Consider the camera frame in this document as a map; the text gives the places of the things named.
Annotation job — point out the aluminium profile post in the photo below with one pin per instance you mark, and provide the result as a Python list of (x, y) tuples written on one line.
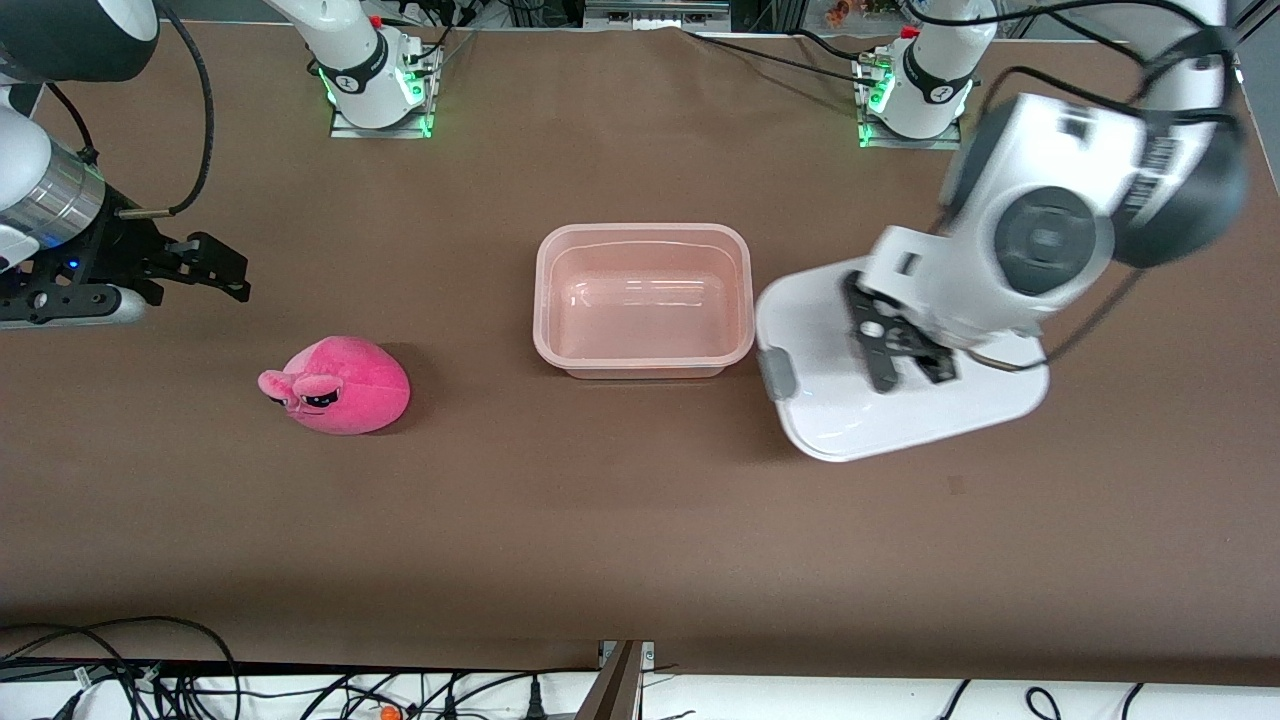
[(615, 690)]

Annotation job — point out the black table edge rail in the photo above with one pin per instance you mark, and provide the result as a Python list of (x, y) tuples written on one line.
[(300, 668)]

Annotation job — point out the pink plush toy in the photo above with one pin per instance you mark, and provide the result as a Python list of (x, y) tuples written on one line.
[(350, 390)]

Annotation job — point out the metal base plate right arm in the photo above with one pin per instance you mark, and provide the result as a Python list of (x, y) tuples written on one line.
[(345, 128)]

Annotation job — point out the black power plug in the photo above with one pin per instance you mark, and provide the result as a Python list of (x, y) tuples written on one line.
[(535, 705)]

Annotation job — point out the translucent pink plastic box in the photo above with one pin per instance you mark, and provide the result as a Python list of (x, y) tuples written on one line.
[(640, 310)]

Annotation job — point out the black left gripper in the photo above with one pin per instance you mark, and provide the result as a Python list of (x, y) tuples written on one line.
[(927, 361)]

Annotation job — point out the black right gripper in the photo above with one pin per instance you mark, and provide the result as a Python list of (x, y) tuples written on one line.
[(112, 254)]

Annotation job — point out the aluminium frame bar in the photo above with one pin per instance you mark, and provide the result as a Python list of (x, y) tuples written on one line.
[(655, 12)]

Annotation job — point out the metal base plate left arm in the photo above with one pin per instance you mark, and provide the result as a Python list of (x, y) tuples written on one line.
[(875, 143)]

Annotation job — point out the brown table cover sheet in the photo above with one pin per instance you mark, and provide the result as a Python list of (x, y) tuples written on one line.
[(640, 520)]

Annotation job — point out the small metal bracket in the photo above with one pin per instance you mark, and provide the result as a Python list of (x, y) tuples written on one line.
[(648, 652)]

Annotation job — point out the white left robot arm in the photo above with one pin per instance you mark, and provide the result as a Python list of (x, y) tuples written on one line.
[(1040, 240)]

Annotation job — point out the orange background figure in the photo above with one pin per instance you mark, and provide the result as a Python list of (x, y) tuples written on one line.
[(840, 12)]

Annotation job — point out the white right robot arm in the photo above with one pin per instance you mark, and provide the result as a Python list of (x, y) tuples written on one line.
[(360, 80)]

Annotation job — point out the white box lid grey clips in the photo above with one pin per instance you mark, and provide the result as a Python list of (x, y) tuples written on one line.
[(830, 420)]

